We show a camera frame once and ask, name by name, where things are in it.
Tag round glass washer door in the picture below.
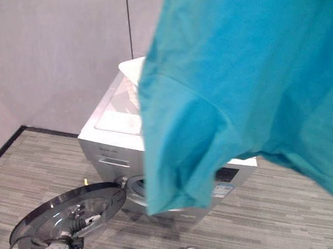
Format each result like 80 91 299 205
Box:
4 179 133 249

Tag blue energy label sticker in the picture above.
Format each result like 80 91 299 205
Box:
216 183 234 196

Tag teal t-shirt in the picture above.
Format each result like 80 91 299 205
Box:
129 0 333 217

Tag silver front-load washing machine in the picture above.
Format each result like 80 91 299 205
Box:
72 62 263 233

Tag black baseboard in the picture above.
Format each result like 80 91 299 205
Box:
0 121 83 173

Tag white plastic laundry basket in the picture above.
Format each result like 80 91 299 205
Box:
117 56 151 111

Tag thin black wall cable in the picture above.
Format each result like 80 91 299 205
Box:
125 0 135 60

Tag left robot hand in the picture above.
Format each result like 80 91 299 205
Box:
63 202 106 240

